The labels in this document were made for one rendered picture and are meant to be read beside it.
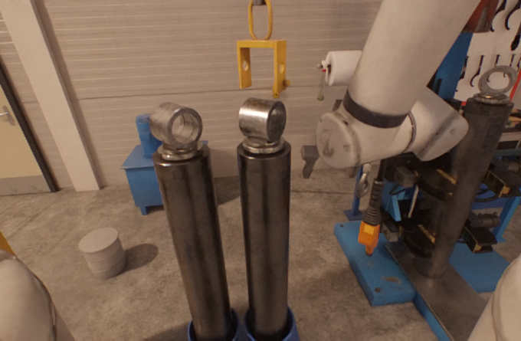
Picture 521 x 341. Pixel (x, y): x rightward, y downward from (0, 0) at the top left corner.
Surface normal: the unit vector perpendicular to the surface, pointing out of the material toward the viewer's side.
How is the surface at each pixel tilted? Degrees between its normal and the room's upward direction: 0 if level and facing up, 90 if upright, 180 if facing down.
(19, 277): 36
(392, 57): 99
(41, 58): 90
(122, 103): 90
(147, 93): 90
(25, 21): 90
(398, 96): 109
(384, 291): 0
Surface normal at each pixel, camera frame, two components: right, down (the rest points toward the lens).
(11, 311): 0.58, -0.76
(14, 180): 0.11, 0.47
